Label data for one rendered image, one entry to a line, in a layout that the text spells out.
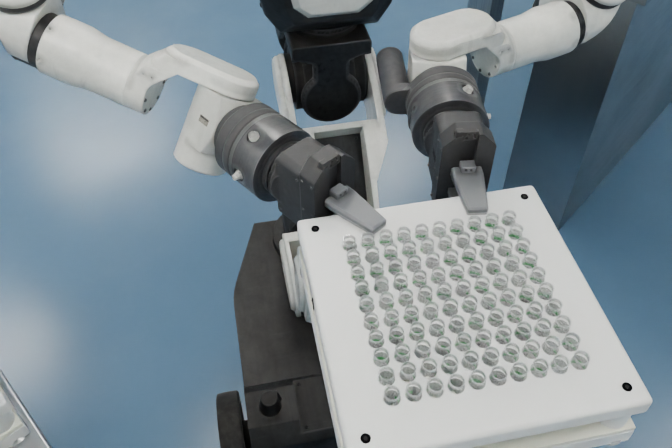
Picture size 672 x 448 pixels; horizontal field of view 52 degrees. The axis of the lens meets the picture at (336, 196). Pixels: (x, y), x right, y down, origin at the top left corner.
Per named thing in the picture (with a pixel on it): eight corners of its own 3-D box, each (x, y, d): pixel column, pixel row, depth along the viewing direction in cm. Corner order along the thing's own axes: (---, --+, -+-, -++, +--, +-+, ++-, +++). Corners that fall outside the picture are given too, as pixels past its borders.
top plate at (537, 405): (648, 413, 55) (656, 401, 54) (348, 474, 52) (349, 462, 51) (529, 196, 72) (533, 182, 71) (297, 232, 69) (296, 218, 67)
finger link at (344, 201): (367, 239, 65) (323, 205, 69) (390, 221, 67) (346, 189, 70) (368, 227, 64) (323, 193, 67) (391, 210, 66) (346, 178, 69)
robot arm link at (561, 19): (490, 87, 95) (597, 48, 101) (529, 59, 85) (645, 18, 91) (459, 18, 96) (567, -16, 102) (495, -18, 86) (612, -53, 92)
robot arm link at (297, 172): (368, 136, 68) (289, 84, 74) (295, 183, 63) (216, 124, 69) (365, 224, 77) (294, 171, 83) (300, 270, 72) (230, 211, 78)
